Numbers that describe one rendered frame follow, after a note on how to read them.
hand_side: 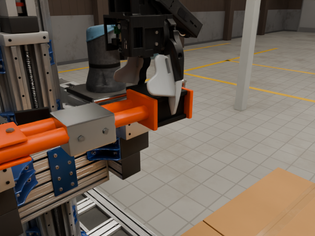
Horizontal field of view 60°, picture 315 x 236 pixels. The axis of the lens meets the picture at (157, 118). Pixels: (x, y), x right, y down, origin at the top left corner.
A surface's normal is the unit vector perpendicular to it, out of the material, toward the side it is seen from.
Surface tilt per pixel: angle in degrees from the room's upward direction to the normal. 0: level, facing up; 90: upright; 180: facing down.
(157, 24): 90
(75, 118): 0
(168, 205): 0
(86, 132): 90
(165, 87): 71
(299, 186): 0
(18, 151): 77
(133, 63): 109
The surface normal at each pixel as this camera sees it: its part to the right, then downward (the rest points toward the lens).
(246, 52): -0.77, 0.25
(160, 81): 0.60, -0.03
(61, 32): 0.70, 0.27
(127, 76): 0.55, 0.60
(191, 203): 0.00, -0.92
